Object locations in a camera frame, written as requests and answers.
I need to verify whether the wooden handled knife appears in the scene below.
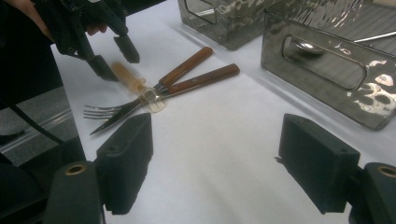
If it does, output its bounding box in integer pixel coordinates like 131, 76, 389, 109
89, 46, 215, 136

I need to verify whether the white table sheet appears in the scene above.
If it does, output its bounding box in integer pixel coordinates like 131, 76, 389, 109
50, 0, 396, 224

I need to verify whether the aluminium floor rail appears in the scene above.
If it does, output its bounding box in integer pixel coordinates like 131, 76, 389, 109
0, 106, 78, 155

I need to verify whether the amber clear plastic spoon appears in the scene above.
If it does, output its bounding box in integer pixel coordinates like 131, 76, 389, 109
110, 61, 167, 114

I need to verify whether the wooden handled fork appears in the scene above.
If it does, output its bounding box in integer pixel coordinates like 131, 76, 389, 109
83, 63, 241, 122

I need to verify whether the left hand-held gripper cable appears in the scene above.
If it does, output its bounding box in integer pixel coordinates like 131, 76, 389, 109
0, 97, 64, 146

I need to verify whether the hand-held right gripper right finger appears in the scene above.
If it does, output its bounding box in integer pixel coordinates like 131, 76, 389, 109
275, 113, 362, 216

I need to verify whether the metal spoon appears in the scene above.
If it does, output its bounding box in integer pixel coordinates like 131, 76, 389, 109
290, 30, 396, 58

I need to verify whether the smoky clear plastic bin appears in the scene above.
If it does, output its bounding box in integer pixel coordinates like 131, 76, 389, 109
261, 0, 396, 131
177, 0, 272, 51

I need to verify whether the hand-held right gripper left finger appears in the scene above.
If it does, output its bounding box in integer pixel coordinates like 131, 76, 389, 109
92, 112, 154, 217

